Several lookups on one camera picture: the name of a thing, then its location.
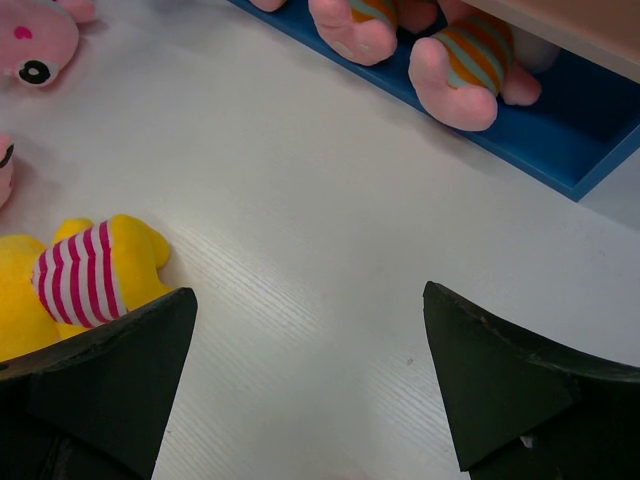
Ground pink plush striped body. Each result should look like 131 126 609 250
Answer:
309 0 438 66

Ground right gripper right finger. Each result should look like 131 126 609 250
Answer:
423 282 639 479

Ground brown lower shelf board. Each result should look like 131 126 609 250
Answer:
467 0 639 82

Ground pink pig plush centre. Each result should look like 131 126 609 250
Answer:
0 134 15 207

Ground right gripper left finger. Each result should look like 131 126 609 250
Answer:
1 288 198 479

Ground blue wooden toy shelf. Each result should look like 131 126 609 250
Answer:
236 1 639 201

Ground pink frog plush striped shirt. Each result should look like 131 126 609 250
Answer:
250 0 287 13

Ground pink pig plush dotted dress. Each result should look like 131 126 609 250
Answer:
1 0 96 88

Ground yellow bear plush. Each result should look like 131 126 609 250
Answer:
1 214 171 361

